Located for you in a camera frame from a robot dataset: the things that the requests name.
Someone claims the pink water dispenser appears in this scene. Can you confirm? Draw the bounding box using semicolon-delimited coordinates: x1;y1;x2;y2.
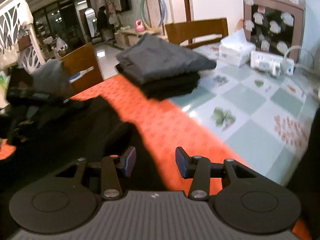
243;0;307;63

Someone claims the brown door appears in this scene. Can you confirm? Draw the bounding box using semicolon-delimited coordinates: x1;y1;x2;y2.
182;0;192;22

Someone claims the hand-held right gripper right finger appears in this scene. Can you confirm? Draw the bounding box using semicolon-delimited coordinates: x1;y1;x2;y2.
175;147;257;201

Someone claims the grey folded garment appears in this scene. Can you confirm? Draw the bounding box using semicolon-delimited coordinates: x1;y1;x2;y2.
115;34;218;86

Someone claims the stack of black folded clothes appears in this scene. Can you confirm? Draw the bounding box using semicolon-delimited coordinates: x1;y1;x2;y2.
285;105;320;240

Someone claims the white power strip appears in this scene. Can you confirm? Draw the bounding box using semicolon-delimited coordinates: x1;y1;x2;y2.
250;51;296;77

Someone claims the white lattice screen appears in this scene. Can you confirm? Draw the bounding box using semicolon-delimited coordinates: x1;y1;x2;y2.
0;0;46;73

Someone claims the white tissue box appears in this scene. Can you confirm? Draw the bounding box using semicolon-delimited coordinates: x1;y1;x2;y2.
219;29;256;68

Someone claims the white plug adapter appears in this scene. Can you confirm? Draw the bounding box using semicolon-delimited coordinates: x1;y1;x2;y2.
268;62;281;77

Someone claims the wooden chair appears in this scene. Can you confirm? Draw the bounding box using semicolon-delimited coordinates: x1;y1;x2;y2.
165;17;229;49
59;42;104;91

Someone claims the black jacket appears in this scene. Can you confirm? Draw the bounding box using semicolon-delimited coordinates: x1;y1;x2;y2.
96;6;109;32

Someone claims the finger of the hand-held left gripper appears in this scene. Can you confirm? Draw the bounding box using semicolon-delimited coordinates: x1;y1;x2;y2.
47;95;87;109

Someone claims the cream low cabinet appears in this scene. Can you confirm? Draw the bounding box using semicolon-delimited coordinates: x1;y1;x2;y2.
114;26;168;51

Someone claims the grey cloth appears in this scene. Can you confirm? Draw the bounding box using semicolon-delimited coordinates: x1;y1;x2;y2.
32;59;74;98

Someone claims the colourful hula hoop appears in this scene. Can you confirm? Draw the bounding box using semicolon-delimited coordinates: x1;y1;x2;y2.
140;0;167;29

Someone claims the tile patterned tablecloth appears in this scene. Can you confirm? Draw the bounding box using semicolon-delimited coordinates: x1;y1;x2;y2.
170;44;320;186

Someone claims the orange flower patterned mat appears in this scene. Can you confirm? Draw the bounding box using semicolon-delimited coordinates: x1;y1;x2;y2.
0;75;313;240

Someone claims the black knit sweater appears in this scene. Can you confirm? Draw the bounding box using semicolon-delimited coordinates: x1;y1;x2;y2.
0;95;171;193

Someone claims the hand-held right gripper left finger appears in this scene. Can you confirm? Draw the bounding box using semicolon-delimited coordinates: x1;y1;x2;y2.
53;146;137;201

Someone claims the standing mirror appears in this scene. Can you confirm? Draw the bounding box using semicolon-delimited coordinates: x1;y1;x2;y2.
85;8;97;39

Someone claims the white cable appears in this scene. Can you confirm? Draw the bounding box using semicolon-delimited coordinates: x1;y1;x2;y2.
284;45;316;71

